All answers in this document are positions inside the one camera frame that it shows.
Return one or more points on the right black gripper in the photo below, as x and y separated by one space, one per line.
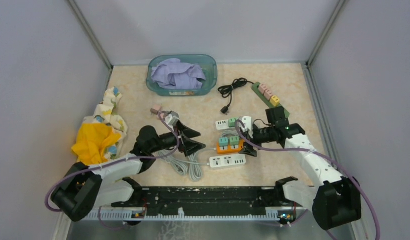
248 149

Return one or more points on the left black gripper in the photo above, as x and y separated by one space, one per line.
188 146

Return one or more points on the teal plug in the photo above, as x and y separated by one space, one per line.
223 142

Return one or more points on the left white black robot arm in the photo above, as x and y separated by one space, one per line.
88 187

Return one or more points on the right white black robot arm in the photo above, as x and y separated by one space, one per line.
334 199

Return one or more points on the green plug on orange strip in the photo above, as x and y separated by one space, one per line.
234 140

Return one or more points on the green plug on small strip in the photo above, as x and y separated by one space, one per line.
232 122

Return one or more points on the yellow plug on green strip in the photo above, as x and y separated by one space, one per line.
274 101

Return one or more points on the pink plug on green strip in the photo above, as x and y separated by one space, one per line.
262 88

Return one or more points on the orange power strip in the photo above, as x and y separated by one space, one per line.
230 149

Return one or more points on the small white power strip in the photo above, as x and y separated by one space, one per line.
222 125

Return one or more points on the green power strip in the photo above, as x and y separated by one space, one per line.
280 109

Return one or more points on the lavender crumpled cloth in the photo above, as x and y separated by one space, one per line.
173 74

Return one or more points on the teal plastic basin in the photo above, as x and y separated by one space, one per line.
206 62

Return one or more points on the patterned cream cloth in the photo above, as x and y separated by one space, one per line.
106 113

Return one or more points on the yellow cloth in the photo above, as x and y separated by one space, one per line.
96 143

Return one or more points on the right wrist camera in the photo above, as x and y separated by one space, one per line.
247 125

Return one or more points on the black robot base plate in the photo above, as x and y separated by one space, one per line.
206 201

